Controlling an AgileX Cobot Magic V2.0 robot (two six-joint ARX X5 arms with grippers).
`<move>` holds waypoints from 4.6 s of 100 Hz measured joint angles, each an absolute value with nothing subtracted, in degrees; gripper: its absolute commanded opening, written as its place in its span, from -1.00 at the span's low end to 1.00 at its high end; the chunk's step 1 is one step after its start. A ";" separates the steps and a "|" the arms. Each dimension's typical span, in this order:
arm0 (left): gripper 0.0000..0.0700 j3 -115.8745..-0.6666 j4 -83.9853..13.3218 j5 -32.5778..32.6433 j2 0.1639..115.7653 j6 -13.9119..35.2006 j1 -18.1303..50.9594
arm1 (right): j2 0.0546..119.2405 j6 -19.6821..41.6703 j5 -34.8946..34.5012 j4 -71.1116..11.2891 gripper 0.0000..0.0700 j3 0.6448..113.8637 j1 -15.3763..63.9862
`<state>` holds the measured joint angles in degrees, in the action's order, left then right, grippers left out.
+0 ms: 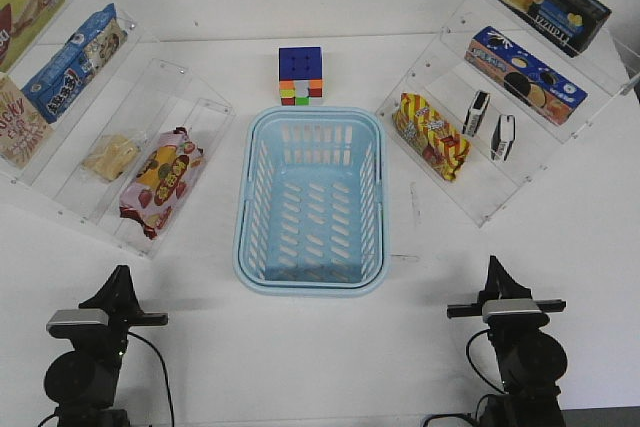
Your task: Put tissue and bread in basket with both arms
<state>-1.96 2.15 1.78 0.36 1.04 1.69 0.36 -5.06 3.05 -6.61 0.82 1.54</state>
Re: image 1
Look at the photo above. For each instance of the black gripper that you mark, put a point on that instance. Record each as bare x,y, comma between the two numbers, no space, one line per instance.
117,298
507,297

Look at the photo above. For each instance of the black white tissue pack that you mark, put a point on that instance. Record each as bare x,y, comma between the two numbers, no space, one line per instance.
503,137
476,112

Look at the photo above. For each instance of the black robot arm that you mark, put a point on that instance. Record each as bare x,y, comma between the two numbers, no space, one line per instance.
83,381
529,360

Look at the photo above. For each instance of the light blue plastic basket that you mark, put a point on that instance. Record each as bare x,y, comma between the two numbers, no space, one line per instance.
313,216

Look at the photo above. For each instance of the pink yellow snack bag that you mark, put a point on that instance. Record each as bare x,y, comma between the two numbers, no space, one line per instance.
163,182

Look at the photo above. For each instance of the red yellow striped snack bag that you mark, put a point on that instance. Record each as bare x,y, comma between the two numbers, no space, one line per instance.
431,136

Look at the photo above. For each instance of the left clear acrylic shelf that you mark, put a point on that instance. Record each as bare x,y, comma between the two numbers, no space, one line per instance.
137,95

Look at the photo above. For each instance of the clear acrylic shelf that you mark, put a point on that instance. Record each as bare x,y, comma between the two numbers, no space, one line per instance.
137,95
605,70

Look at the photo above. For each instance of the beige Pocky box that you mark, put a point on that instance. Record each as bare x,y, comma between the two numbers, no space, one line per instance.
23,129

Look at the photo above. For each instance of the blue orange cookie box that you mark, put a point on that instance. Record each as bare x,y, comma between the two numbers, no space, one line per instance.
523,75

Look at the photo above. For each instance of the right clear acrylic shelf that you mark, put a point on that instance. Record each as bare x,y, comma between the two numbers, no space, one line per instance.
605,70

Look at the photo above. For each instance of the blue cookie bag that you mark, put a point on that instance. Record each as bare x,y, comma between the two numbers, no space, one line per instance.
58,83

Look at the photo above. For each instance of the black blue cracker box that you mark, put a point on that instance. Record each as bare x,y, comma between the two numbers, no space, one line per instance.
571,25

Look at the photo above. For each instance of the multicolour puzzle cube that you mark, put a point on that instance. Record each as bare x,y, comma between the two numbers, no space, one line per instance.
300,75

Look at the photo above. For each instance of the yellow biscuit box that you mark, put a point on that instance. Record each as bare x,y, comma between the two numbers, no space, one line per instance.
21,23

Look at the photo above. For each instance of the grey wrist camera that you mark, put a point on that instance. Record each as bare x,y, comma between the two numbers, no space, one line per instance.
508,307
75,323

